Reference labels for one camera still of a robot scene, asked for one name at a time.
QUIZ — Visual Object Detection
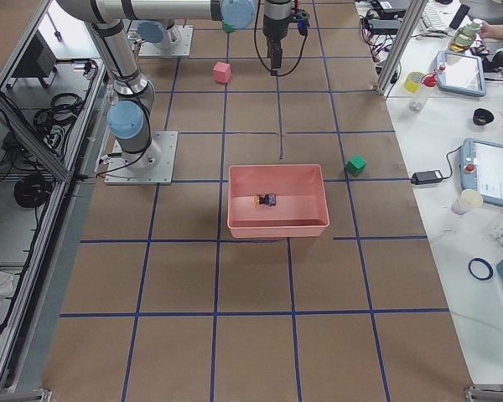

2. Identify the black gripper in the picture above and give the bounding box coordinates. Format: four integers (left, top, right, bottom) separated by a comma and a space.
262, 0, 292, 75

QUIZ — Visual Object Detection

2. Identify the yellow push button switch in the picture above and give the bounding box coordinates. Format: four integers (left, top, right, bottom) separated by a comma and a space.
254, 193, 277, 207

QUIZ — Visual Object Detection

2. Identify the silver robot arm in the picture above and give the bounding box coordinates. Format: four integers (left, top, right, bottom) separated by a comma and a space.
60, 1, 260, 178
128, 19, 181, 49

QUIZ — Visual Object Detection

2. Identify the person's hand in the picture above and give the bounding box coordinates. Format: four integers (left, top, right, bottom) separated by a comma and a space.
479, 21, 499, 40

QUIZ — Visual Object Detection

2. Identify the green foam cube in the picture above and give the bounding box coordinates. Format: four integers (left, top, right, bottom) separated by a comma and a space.
345, 154, 367, 177
221, 21, 235, 34

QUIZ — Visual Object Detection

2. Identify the pink foam cube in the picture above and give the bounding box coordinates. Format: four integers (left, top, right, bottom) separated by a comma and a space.
212, 62, 231, 84

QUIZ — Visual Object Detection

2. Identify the yellow tape roll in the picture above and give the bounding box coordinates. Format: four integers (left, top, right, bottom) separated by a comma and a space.
403, 71, 425, 94

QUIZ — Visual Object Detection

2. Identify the red cap squeeze bottle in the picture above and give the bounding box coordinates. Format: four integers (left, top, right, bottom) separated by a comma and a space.
408, 72, 438, 112

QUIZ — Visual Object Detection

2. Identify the pink plastic bin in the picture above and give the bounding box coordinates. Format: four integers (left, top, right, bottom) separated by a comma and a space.
227, 164, 330, 239

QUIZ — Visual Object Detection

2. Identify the far teach pendant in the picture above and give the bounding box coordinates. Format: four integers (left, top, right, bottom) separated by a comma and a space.
435, 50, 486, 97

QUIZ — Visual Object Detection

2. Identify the teach pendant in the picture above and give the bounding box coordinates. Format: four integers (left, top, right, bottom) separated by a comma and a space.
459, 138, 503, 207
435, 50, 486, 97

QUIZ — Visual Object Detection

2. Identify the green bottle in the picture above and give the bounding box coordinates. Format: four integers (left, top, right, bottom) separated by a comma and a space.
449, 18, 483, 53

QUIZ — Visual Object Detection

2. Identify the black power adapter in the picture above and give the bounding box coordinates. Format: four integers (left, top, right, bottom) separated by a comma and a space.
410, 170, 444, 185

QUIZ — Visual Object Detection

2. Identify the black round bowl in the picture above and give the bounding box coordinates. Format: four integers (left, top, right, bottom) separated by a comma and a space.
472, 108, 495, 126

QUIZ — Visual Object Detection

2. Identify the white plastic cup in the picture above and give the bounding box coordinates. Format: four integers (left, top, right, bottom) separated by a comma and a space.
451, 188, 484, 215

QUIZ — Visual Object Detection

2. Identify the near teach pendant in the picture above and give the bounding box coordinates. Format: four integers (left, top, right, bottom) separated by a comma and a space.
459, 138, 503, 207

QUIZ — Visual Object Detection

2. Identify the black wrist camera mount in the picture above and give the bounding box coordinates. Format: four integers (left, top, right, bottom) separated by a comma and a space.
292, 8, 309, 37

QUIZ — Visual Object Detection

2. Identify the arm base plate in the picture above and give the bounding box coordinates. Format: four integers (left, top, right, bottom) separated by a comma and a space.
104, 131, 179, 185
137, 21, 194, 59

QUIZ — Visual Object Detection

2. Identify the aluminium frame post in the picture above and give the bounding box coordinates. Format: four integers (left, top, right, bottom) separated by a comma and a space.
375, 0, 427, 95

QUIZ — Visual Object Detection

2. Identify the blue tape ring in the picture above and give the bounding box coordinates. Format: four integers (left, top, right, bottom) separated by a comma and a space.
468, 257, 495, 281

